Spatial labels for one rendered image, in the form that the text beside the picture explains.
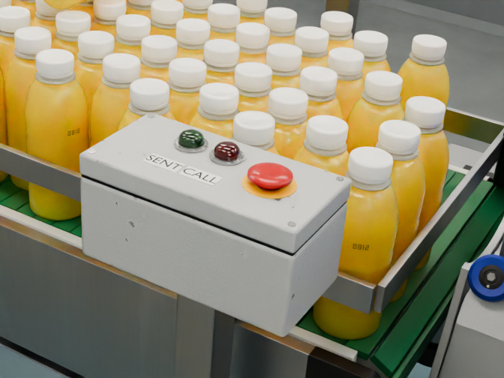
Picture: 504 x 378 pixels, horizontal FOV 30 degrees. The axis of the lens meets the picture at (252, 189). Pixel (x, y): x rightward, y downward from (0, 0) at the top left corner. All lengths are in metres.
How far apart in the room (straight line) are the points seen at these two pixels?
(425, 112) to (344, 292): 0.20
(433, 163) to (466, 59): 3.19
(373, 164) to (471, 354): 0.23
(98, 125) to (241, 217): 0.33
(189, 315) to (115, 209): 0.12
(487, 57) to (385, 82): 3.22
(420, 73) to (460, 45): 3.17
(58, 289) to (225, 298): 0.34
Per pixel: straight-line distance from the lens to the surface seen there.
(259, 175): 0.73
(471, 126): 1.21
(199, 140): 0.78
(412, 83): 1.11
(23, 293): 1.10
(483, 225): 1.14
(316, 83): 0.98
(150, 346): 1.01
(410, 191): 0.90
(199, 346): 0.84
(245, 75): 0.97
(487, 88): 3.88
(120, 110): 0.98
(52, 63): 0.98
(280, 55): 1.03
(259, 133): 0.87
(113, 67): 0.98
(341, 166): 0.88
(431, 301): 1.00
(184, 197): 0.73
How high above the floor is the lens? 1.47
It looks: 30 degrees down
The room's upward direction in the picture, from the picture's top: 5 degrees clockwise
